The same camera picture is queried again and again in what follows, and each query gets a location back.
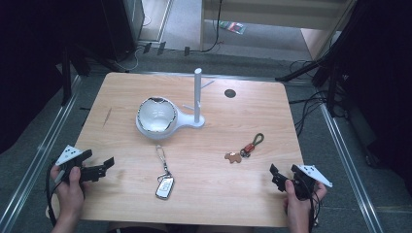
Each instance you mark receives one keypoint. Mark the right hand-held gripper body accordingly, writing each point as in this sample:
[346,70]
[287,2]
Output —
[306,183]

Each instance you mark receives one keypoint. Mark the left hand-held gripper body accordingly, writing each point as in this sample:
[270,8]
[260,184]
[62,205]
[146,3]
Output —
[68,154]

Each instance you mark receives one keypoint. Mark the white key hook stand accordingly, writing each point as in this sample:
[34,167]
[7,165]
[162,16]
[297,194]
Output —
[197,97]

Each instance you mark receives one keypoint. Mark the person's right hand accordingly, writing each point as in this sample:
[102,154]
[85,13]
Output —
[299,207]

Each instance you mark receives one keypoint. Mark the person's left hand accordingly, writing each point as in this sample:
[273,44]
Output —
[69,197]

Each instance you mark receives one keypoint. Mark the black metal stand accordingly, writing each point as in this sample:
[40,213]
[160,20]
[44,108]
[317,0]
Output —
[66,77]

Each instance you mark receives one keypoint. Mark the white bowl with silver rim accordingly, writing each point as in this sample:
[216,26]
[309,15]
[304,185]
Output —
[157,115]

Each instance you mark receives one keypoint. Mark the black tripod stand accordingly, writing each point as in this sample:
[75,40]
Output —
[332,87]

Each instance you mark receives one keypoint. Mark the dark round table grommet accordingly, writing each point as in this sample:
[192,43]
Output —
[230,93]

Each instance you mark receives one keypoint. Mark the black computer tower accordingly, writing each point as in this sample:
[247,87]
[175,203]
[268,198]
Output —
[123,26]

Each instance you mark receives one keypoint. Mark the green and red packet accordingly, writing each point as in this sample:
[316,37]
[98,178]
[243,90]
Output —
[233,27]

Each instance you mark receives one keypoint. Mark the light wooden cabinet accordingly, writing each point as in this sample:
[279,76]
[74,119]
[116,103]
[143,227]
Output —
[275,13]

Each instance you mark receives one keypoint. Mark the metal floor rail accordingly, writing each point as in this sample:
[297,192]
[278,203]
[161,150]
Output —
[350,168]
[39,152]

